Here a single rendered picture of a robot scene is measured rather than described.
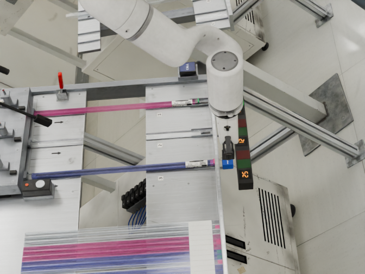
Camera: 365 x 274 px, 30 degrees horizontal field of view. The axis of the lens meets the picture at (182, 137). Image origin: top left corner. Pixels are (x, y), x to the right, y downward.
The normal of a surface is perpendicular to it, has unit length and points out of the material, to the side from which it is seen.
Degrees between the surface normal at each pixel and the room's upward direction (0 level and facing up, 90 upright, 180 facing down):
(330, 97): 0
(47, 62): 90
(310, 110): 90
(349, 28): 0
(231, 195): 90
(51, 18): 90
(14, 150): 47
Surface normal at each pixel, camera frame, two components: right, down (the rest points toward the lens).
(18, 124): -0.07, -0.59
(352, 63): -0.78, -0.35
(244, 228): 0.63, -0.48
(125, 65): 0.04, 0.80
